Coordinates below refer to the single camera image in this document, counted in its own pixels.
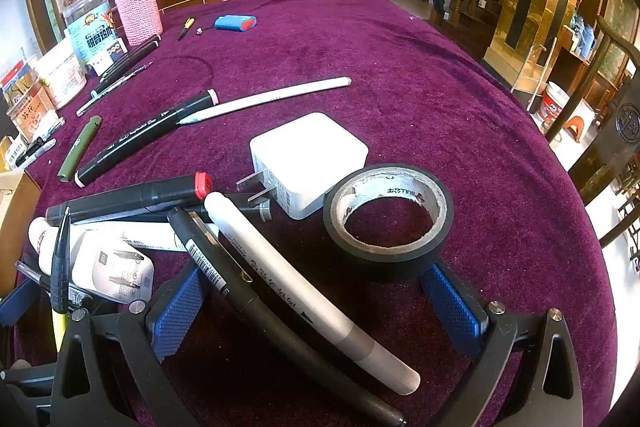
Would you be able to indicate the black marker pen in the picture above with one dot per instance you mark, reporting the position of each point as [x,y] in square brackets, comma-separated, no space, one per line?
[280,332]

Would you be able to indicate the yellow and black screwdriver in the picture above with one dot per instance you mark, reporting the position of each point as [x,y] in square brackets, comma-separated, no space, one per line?
[186,28]

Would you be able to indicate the clear jar with blue label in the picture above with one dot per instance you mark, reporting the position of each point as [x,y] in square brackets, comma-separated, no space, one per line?
[92,32]

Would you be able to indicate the black marker with pink caps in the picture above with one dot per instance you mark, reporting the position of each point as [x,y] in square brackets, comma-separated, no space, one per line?
[145,132]

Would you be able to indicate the black pen with clip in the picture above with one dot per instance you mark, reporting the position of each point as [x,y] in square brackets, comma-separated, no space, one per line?
[61,267]

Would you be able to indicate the thin black and purple pen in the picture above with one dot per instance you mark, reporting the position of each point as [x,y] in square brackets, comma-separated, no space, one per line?
[122,79]

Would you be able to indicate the small white card box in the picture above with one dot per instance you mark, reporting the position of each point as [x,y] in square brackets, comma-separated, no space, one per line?
[107,57]

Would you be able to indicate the white flat charger plug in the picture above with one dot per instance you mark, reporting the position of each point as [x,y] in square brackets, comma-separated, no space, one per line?
[112,272]

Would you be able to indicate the black and silver ballpoint pen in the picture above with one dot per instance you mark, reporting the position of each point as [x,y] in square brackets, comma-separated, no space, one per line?
[35,274]

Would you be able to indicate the silver marker with black cap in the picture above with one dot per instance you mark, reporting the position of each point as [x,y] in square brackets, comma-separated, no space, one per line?
[35,152]

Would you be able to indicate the long white pen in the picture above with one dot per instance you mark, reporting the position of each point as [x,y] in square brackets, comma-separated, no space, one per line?
[270,97]

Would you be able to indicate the olive green pen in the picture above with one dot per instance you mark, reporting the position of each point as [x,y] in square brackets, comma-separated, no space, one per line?
[79,149]

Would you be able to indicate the white tube with red print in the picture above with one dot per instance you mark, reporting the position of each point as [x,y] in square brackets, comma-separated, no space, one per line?
[42,242]

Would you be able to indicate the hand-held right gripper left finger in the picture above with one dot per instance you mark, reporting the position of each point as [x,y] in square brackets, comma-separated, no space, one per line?
[175,309]

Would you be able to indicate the white charger adapter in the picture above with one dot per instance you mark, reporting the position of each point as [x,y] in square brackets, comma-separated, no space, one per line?
[310,152]

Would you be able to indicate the black electrical tape roll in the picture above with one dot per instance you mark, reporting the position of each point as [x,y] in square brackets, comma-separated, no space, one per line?
[395,264]

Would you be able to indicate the orange labelled jar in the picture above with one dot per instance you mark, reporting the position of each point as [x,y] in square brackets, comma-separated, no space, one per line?
[30,114]

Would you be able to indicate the wooden chair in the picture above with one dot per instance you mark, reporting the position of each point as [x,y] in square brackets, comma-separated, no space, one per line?
[607,132]

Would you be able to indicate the bottle with pink knitted sleeve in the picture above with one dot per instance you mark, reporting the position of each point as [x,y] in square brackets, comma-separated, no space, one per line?
[139,14]

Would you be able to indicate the blue battery pack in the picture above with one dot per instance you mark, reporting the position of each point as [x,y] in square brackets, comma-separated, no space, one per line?
[232,23]

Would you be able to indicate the black marker with red cap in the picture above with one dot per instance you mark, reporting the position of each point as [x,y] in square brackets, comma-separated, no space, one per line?
[130,199]

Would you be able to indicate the grey marker with white cap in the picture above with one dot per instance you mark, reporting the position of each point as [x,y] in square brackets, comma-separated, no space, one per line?
[295,287]

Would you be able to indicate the orange plastic stool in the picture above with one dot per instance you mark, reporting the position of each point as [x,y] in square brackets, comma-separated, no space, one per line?
[577,129]

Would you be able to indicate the white plastic bucket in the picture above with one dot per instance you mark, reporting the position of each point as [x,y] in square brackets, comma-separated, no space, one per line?
[560,104]

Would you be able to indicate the white and pink jar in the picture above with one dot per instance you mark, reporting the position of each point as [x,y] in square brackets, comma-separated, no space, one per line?
[60,74]

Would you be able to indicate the bundle of black pens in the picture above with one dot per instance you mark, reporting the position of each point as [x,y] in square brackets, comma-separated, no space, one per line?
[130,59]

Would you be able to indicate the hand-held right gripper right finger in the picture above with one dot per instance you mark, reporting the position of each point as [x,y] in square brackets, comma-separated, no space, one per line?
[452,307]

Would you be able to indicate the cardboard box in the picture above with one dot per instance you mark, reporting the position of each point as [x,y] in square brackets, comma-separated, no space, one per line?
[15,227]

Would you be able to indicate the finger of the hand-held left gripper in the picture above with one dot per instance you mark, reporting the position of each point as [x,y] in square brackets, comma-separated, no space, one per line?
[10,307]

